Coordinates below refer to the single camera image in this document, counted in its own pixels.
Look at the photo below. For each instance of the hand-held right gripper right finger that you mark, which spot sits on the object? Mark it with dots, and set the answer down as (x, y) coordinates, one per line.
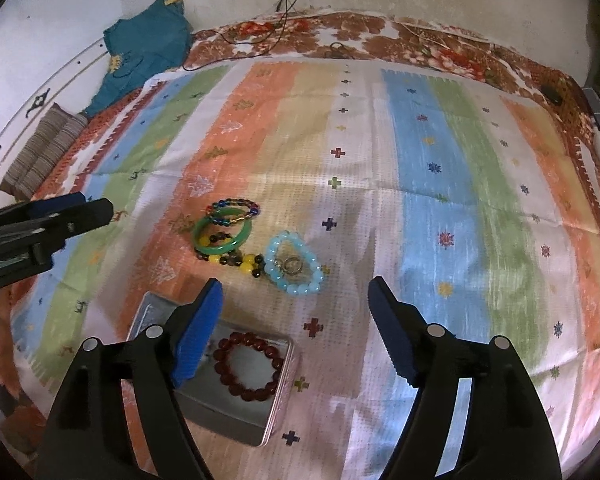
(390, 320)

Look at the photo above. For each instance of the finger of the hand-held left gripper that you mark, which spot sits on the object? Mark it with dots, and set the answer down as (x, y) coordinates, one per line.
(55, 205)
(87, 217)

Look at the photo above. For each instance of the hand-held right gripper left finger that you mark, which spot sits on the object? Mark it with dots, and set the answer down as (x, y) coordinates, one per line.
(196, 340)

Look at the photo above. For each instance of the silver metal tin box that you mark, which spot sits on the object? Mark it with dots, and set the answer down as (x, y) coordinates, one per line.
(220, 412)

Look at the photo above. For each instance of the striped folded cloth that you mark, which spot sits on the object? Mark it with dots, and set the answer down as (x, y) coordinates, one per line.
(45, 150)

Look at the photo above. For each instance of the green jade bangle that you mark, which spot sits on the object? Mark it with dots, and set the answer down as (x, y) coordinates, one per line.
(207, 249)

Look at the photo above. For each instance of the white decorated headboard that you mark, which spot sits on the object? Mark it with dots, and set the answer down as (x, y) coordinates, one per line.
(40, 75)

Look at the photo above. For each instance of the striped pastel blanket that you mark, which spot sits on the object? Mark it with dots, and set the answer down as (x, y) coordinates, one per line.
(430, 185)

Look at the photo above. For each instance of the teal garment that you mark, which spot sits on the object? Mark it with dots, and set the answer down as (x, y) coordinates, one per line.
(140, 45)

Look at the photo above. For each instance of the brown floral bedsheet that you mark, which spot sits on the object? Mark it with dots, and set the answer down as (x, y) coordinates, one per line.
(360, 35)

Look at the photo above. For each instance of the grey box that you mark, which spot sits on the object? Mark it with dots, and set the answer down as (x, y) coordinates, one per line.
(597, 107)

